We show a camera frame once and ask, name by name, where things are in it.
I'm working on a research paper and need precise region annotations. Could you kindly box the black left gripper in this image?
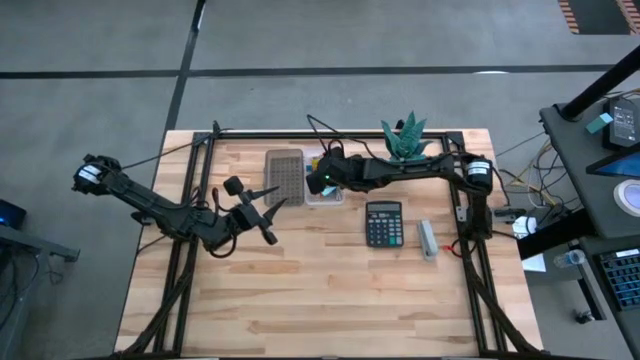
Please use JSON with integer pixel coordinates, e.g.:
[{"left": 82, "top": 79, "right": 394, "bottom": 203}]
[{"left": 223, "top": 175, "right": 290, "bottom": 246}]

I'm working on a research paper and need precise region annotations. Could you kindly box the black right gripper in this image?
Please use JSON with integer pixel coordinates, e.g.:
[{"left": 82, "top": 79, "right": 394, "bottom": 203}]
[{"left": 304, "top": 146, "right": 364, "bottom": 196}]

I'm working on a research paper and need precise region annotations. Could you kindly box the clear plastic pencil box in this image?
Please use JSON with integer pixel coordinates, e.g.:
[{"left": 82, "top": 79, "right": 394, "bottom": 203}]
[{"left": 303, "top": 148, "right": 347, "bottom": 208}]

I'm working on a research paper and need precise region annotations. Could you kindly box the grey translucent box lid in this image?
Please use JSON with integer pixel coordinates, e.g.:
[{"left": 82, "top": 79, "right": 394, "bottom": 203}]
[{"left": 263, "top": 148, "right": 307, "bottom": 208}]

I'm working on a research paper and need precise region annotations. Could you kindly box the green succulent plant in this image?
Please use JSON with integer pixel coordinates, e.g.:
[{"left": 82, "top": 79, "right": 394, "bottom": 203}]
[{"left": 380, "top": 110, "right": 434, "bottom": 164}]

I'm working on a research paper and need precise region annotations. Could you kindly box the black desk calculator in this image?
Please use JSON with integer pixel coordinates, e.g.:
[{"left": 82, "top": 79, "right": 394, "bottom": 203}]
[{"left": 364, "top": 200, "right": 405, "bottom": 249}]

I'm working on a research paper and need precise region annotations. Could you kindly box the grey stapler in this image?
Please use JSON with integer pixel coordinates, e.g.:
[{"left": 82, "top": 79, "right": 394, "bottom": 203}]
[{"left": 417, "top": 218, "right": 440, "bottom": 263}]

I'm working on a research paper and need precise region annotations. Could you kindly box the small white box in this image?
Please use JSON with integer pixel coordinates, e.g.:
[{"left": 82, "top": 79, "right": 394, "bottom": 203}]
[{"left": 512, "top": 214, "right": 539, "bottom": 239}]

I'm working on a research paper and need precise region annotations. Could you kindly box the white paper sheet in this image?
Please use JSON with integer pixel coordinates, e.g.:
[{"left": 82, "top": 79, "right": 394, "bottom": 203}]
[{"left": 519, "top": 252, "right": 548, "bottom": 274}]

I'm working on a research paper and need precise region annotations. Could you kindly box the dark grey side desk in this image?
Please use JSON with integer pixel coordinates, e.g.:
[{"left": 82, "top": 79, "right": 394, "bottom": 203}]
[{"left": 538, "top": 94, "right": 640, "bottom": 241}]

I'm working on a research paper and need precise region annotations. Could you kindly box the grey metal side table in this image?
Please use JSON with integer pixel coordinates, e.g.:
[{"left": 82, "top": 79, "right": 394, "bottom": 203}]
[{"left": 0, "top": 222, "right": 81, "bottom": 360}]

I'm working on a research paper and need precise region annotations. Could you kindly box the clear water bottle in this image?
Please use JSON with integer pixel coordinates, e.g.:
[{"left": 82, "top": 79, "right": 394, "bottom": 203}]
[{"left": 552, "top": 248, "right": 586, "bottom": 270}]

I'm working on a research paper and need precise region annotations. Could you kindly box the black device with blue light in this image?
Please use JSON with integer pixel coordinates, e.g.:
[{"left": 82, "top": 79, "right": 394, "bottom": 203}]
[{"left": 0, "top": 198, "right": 27, "bottom": 231}]

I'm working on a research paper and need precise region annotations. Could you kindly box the small teal box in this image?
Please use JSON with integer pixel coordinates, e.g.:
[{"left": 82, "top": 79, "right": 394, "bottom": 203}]
[{"left": 584, "top": 112, "right": 614, "bottom": 135}]

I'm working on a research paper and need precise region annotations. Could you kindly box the thick black pole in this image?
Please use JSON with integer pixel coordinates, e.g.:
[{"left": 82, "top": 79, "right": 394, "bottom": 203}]
[{"left": 558, "top": 44, "right": 640, "bottom": 122}]

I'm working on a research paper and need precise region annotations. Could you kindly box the tablet with blue screen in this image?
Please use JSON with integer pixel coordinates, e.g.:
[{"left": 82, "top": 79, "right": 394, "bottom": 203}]
[{"left": 585, "top": 149, "right": 640, "bottom": 179}]

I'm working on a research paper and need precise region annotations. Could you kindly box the black power adapter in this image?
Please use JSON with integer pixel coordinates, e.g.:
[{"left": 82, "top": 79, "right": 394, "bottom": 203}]
[{"left": 602, "top": 97, "right": 640, "bottom": 150}]

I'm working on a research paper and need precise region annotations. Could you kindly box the white round device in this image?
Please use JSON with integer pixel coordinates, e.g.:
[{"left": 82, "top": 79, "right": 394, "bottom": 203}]
[{"left": 612, "top": 178, "right": 640, "bottom": 219}]

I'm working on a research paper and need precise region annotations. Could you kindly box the black mat with striped border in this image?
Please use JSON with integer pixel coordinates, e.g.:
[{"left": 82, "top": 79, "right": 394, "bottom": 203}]
[{"left": 557, "top": 0, "right": 640, "bottom": 36}]

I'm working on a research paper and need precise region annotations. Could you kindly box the keyboard with coloured keys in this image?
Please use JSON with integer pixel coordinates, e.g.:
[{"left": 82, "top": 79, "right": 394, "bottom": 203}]
[{"left": 598, "top": 247, "right": 640, "bottom": 312}]

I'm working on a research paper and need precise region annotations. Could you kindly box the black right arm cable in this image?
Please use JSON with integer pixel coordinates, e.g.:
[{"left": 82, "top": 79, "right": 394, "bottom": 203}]
[{"left": 305, "top": 113, "right": 397, "bottom": 162}]

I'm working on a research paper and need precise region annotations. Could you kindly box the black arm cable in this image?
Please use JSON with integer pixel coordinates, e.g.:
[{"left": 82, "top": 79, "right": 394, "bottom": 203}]
[
  {"left": 305, "top": 113, "right": 397, "bottom": 162},
  {"left": 121, "top": 142, "right": 237, "bottom": 260}
]

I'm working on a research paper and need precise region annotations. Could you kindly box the black aluminium table frame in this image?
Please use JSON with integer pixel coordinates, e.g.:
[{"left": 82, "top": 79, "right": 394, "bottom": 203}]
[{"left": 112, "top": 119, "right": 546, "bottom": 360}]

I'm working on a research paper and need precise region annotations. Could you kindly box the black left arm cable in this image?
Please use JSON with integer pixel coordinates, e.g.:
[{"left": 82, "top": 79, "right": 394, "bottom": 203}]
[{"left": 121, "top": 142, "right": 237, "bottom": 260}]

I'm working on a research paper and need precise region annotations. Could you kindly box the red cable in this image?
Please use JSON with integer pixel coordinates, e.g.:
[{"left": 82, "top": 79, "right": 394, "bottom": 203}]
[{"left": 439, "top": 238, "right": 464, "bottom": 259}]

